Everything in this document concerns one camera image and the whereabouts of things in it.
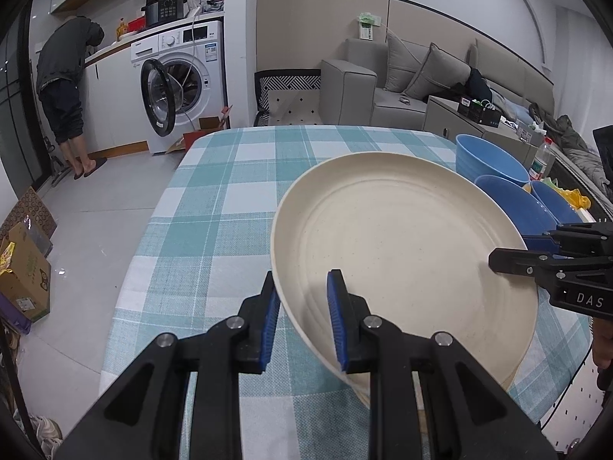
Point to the grey cushion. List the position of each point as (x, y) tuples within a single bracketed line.
[(436, 74), (402, 62)]

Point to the white lower cabinet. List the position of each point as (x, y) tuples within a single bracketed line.
[(115, 105)]

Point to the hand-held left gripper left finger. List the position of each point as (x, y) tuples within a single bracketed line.
[(270, 326)]

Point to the person's right hand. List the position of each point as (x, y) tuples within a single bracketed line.
[(602, 350)]

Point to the yellow plastic bag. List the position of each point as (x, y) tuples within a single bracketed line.
[(574, 197)]

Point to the black cardboard box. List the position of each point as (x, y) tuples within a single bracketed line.
[(479, 114)]

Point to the red container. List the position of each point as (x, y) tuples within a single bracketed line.
[(136, 23)]

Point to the dark glass door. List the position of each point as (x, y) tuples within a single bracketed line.
[(14, 105)]

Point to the grey tissue box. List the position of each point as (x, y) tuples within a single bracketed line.
[(531, 132)]

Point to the grey nightstand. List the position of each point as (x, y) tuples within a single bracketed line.
[(445, 115)]

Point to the black pressure cooker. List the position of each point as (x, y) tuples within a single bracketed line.
[(165, 9)]

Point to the cream plate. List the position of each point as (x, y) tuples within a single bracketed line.
[(515, 379), (407, 249)]

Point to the black bag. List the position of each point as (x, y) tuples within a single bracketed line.
[(479, 86)]

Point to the purple bag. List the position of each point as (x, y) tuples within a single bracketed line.
[(14, 318)]

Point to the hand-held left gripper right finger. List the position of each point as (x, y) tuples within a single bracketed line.
[(337, 326)]

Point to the teal checked tablecloth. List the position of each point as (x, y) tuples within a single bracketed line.
[(215, 201)]

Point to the blue bowl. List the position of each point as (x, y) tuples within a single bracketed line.
[(483, 163), (555, 203), (517, 211)]

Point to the grey sofa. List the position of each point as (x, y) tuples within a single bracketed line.
[(345, 91)]

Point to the white washing machine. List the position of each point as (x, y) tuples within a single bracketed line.
[(201, 81)]

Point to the metal floor stand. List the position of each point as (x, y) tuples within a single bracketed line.
[(57, 163)]

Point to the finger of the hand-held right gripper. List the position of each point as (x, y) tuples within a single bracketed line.
[(539, 242), (517, 261)]

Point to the dark grey jacket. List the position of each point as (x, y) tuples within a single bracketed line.
[(574, 148)]

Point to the white sneakers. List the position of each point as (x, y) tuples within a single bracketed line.
[(38, 433)]

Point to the printed brown cardboard box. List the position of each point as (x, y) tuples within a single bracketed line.
[(24, 268)]

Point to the yellow bottle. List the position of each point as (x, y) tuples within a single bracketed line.
[(122, 28)]

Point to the red cardboard box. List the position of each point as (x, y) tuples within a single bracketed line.
[(210, 127)]

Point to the clear water bottle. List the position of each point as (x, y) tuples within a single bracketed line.
[(540, 165)]

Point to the brown patterned cardboard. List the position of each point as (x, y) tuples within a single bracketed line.
[(28, 208)]

